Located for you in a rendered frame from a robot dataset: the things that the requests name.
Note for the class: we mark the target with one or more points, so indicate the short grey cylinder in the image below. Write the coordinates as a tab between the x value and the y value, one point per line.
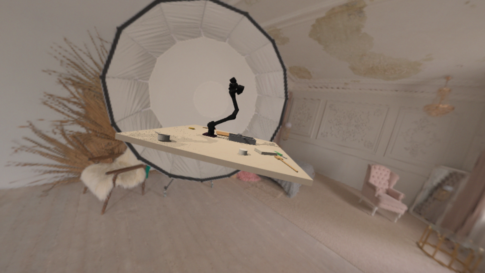
243	151

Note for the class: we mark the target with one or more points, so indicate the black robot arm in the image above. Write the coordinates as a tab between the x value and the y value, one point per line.
233	89

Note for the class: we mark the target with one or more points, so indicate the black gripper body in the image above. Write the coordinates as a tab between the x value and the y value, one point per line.
232	80

